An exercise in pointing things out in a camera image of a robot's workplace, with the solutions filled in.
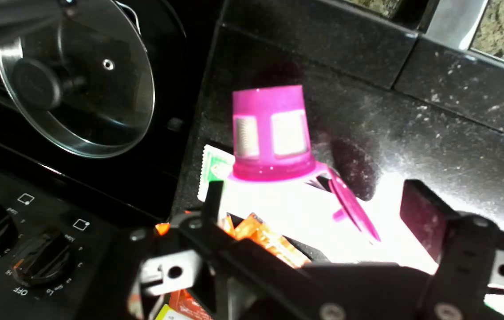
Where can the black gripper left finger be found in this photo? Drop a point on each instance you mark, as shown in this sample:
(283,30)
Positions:
(195,224)

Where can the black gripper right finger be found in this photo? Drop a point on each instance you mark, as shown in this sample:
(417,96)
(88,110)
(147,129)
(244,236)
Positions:
(464,266)

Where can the pink reusable coffee pod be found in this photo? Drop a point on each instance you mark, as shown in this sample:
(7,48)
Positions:
(269,106)

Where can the black stainless microwave oven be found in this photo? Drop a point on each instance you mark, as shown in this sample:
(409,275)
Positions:
(381,106)

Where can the orange packet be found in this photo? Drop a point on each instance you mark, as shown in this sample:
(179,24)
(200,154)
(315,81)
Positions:
(262,232)

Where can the white paper sheet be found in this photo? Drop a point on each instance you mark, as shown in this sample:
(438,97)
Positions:
(275,200)

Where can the black electric stove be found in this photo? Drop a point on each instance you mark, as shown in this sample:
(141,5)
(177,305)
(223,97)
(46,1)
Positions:
(56,206)

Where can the glass pot lid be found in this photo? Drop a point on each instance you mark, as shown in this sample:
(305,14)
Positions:
(85,88)

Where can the grey metal bracket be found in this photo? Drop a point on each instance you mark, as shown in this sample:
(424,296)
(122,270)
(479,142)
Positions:
(452,19)

